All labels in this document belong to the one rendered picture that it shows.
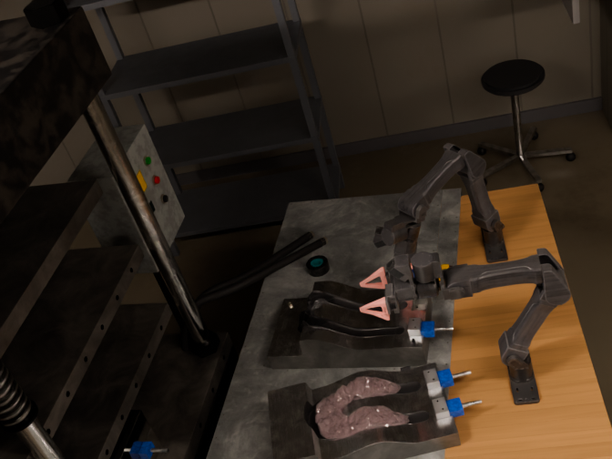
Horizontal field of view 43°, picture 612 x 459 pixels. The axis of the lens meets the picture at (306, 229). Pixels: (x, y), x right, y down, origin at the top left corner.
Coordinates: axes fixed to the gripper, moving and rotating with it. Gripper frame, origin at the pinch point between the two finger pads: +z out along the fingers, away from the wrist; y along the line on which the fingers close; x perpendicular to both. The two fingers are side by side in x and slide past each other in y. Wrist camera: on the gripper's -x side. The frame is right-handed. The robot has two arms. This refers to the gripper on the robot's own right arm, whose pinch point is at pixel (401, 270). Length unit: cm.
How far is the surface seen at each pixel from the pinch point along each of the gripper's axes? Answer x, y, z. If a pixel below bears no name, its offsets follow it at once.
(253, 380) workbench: -40, 29, 32
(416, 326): 7.1, 21.8, 2.5
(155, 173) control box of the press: -87, -13, -11
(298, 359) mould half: -26.6, 25.9, 22.1
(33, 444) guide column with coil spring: -77, 96, -4
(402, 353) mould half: 4.4, 26.8, 10.0
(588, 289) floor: 87, -92, 60
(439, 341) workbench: 15.5, 16.6, 11.5
